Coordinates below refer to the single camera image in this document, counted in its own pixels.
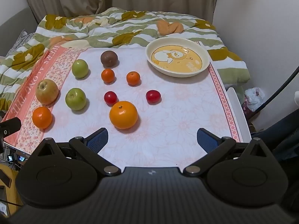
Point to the yellow-brown pear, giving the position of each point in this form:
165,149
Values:
46,91

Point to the medium orange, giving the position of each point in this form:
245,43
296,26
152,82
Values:
42,117

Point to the red cherry tomato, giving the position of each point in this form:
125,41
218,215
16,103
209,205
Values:
110,98
153,96

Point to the grey headboard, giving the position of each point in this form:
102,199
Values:
11,25

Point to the small orange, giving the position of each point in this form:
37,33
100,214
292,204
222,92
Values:
133,78
108,75

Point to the cream plate with yellow print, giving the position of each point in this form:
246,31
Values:
177,56

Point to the brown kiwi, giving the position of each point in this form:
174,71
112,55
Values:
109,58

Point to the white furniture panel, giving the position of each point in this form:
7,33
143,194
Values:
236,112

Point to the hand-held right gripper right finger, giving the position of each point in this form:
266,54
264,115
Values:
206,141

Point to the green apple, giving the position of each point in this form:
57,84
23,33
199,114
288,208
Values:
75,99
80,68

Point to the person's dark trouser leg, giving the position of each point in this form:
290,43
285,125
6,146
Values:
285,130

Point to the green striped floral blanket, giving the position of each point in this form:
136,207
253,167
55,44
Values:
116,28

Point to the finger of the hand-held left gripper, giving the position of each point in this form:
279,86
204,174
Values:
10,124

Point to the large orange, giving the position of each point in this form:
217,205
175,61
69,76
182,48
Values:
123,114

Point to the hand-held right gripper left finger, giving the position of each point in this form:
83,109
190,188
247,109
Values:
97,141

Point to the white plastic bag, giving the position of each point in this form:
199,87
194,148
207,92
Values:
254,98

